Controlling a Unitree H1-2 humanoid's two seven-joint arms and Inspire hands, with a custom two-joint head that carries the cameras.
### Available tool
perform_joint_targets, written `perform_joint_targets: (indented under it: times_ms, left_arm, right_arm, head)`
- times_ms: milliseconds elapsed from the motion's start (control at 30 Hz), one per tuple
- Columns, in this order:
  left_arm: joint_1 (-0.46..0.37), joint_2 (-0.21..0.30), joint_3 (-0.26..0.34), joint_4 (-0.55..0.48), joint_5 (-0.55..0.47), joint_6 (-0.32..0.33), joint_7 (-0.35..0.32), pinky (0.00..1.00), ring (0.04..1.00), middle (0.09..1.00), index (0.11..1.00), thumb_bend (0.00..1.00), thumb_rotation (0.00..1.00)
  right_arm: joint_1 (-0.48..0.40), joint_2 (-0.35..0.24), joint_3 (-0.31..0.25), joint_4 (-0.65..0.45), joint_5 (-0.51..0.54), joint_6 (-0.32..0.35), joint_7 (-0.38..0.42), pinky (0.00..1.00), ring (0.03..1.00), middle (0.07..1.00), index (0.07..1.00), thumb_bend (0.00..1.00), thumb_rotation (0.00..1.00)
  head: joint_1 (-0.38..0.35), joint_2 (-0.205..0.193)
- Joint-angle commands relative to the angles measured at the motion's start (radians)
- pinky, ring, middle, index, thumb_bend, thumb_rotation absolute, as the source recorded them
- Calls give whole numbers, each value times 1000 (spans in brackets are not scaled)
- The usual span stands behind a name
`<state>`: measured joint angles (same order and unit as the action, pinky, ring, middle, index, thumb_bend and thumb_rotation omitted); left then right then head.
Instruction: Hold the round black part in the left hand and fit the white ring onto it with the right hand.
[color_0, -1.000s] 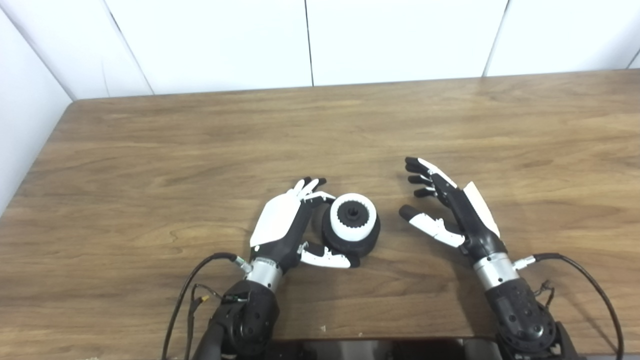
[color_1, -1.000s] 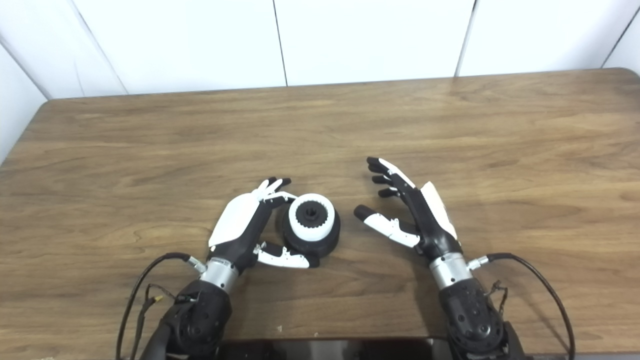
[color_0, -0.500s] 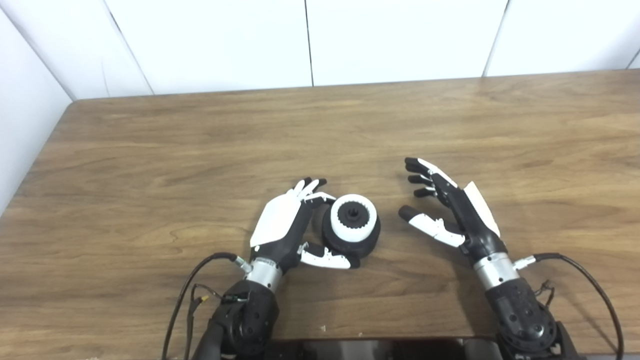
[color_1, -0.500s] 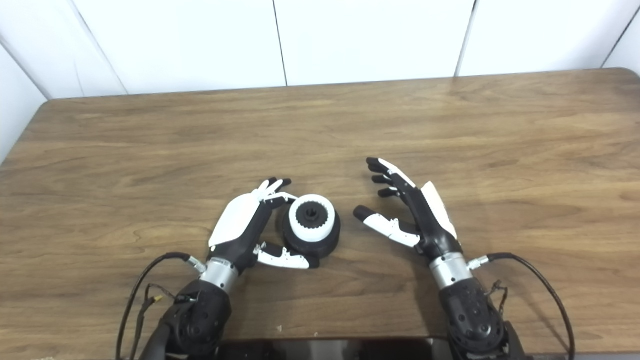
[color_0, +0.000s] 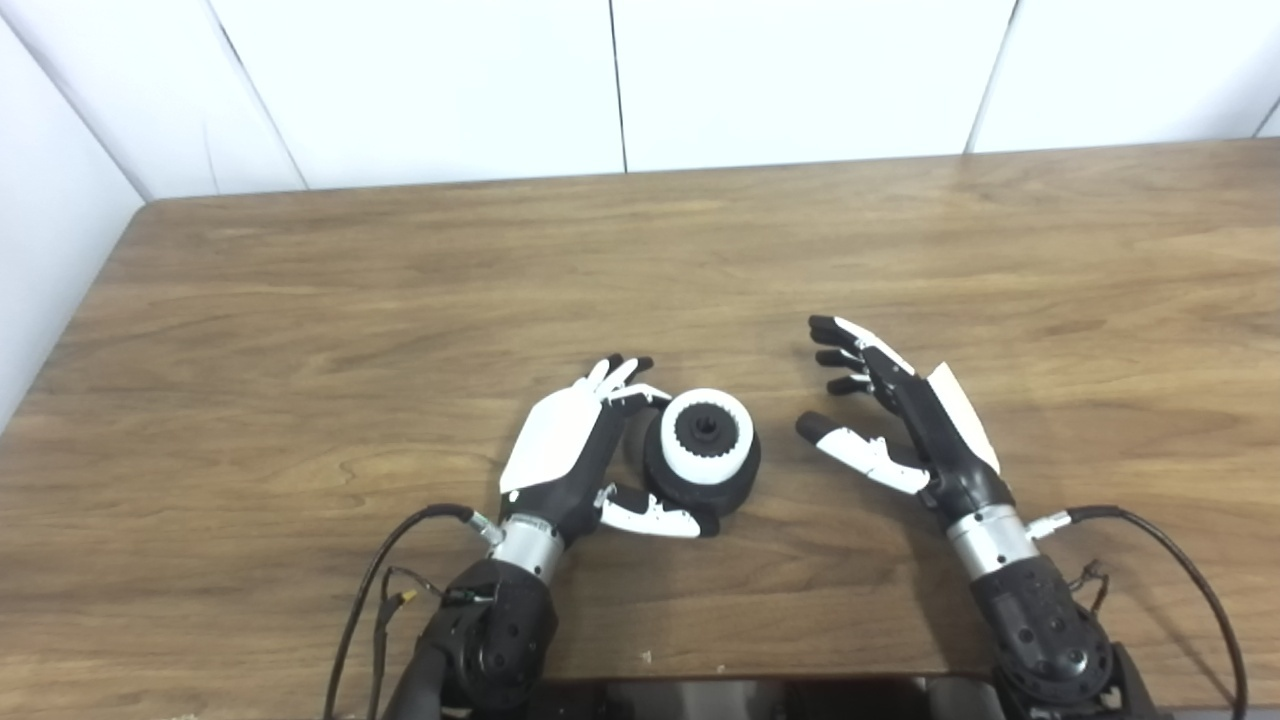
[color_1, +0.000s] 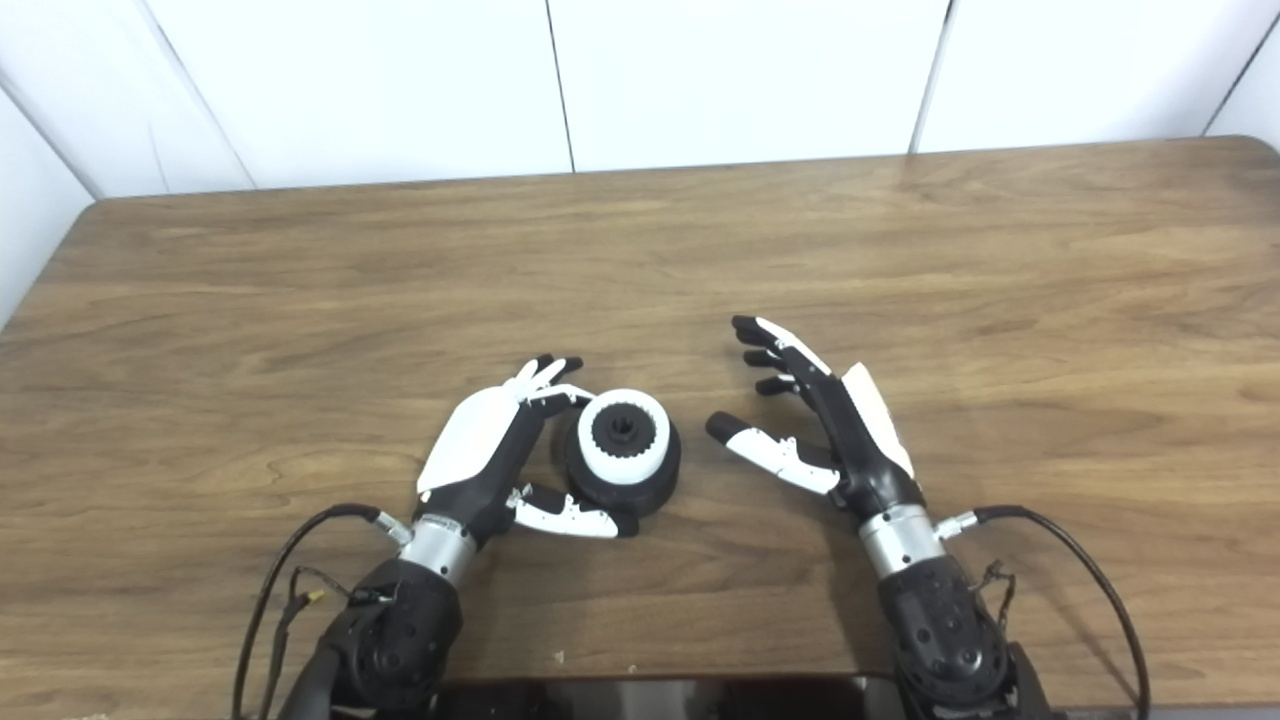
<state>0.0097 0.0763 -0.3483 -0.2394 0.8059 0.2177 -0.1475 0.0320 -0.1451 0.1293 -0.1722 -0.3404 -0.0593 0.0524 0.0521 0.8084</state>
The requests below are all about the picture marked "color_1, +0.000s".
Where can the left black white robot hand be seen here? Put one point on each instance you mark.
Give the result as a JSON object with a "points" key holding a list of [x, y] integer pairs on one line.
{"points": [[480, 440]]}

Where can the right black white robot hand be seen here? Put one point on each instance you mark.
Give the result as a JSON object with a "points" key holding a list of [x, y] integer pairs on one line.
{"points": [[860, 440]]}

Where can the round black plastic part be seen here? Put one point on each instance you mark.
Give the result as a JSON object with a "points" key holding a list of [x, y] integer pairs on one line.
{"points": [[655, 490]]}

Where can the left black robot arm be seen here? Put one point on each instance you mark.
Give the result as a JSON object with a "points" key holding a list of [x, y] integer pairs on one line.
{"points": [[400, 640]]}

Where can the dark robot torso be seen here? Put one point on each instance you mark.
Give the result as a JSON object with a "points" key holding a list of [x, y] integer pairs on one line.
{"points": [[650, 700]]}

